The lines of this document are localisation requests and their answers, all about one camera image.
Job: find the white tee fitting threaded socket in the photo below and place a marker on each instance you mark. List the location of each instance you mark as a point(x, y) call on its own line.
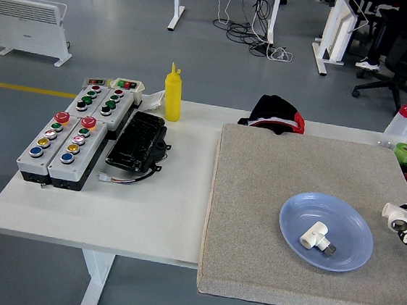
point(398, 216)

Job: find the blue plastic plate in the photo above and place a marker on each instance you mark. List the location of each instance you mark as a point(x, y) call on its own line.
point(348, 226)

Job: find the green tape roll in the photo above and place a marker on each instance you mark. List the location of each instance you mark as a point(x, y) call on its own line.
point(400, 153)

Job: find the clear squeeze bottle red cap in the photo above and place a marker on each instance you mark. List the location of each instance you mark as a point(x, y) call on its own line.
point(401, 126)

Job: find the grey-brown foam mat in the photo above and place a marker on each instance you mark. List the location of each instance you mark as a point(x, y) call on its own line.
point(256, 202)

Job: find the person's white black sneaker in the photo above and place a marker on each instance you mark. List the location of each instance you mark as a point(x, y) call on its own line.
point(367, 64)

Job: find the black red cloth bundle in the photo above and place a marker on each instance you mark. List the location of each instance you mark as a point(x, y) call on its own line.
point(273, 109)

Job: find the white desk leg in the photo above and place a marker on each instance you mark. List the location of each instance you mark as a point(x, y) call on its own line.
point(274, 14)
point(177, 4)

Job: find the yellow squeeze bottle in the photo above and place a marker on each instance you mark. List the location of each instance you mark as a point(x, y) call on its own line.
point(172, 98)

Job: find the white plastic packet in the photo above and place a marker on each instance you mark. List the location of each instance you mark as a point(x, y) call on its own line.
point(154, 100)

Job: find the black electronic module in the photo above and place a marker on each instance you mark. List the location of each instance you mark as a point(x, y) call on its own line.
point(135, 141)

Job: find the grey three-button control box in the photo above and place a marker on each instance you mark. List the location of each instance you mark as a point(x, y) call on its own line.
point(95, 102)
point(119, 109)

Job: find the white table leg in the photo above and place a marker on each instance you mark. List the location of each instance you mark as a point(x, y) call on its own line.
point(97, 283)

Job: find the grey five-button control box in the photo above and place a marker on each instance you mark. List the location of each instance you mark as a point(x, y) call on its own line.
point(78, 168)
point(33, 164)

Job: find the white panel heater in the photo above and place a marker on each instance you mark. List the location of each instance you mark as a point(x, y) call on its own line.
point(23, 31)

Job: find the white desk side frame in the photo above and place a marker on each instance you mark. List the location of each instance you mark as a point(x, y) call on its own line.
point(336, 31)

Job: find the cream red-green switch box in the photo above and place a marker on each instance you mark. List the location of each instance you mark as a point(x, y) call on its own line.
point(138, 94)

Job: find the small grey switch box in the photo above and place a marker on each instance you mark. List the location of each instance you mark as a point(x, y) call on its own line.
point(96, 81)

